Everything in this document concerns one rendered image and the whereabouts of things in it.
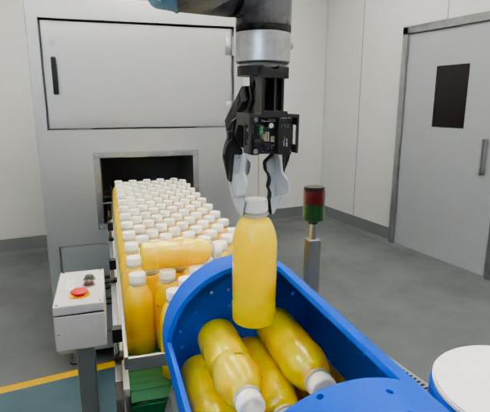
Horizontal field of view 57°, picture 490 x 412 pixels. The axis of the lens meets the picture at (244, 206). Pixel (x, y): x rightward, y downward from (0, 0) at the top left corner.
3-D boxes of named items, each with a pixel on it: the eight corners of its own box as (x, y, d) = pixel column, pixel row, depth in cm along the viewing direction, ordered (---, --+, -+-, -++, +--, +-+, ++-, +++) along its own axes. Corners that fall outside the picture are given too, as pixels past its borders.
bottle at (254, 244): (274, 332, 70) (276, 215, 65) (228, 329, 71) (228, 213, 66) (276, 311, 77) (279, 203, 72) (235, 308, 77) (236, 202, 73)
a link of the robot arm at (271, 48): (229, 35, 64) (283, 38, 66) (228, 69, 65) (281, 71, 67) (245, 28, 57) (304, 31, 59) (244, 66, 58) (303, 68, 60)
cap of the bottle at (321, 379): (301, 384, 63) (307, 391, 62) (321, 365, 64) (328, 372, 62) (316, 400, 65) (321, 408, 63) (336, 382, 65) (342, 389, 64)
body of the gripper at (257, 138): (245, 159, 59) (247, 63, 57) (228, 152, 67) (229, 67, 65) (299, 158, 62) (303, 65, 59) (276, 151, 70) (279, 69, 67)
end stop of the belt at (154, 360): (128, 371, 95) (128, 358, 94) (128, 369, 96) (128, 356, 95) (304, 342, 106) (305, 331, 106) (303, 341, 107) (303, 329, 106)
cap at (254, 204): (267, 213, 67) (267, 202, 67) (240, 212, 68) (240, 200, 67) (268, 207, 71) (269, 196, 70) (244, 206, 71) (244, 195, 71)
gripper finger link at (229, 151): (220, 180, 65) (231, 119, 64) (218, 178, 67) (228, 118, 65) (251, 185, 67) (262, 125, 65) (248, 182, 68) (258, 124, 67)
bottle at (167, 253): (142, 266, 106) (219, 258, 112) (140, 238, 109) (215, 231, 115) (141, 274, 113) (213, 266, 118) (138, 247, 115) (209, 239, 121)
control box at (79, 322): (56, 353, 93) (51, 306, 90) (64, 311, 111) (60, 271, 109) (107, 345, 95) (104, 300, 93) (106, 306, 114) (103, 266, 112)
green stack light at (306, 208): (307, 222, 131) (308, 206, 130) (298, 217, 137) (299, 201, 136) (327, 221, 133) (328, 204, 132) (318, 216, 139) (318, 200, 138)
